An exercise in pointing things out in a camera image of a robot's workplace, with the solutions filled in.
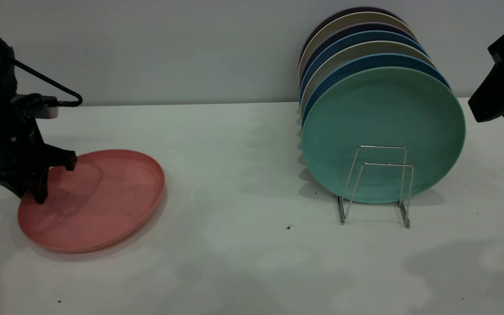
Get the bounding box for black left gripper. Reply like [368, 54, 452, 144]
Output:
[0, 98, 78, 204]

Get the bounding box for pink round plate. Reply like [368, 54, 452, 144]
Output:
[17, 149, 166, 254]

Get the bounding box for green round plate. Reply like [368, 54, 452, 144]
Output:
[301, 66, 466, 205]

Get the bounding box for blue round plate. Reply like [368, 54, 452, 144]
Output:
[299, 30, 427, 95]
[301, 53, 452, 127]

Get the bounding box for beige round plate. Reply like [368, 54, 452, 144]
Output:
[298, 12, 410, 81]
[299, 41, 434, 114]

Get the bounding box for dark navy round plate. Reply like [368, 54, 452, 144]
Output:
[299, 23, 417, 84]

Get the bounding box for dark purple round plate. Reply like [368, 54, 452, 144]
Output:
[300, 7, 403, 62]

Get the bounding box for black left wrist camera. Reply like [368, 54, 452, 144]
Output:
[11, 93, 60, 119]

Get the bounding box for black thin cable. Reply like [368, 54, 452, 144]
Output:
[13, 58, 83, 108]

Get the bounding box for silver wire plate rack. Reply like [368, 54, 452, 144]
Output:
[336, 145, 415, 229]

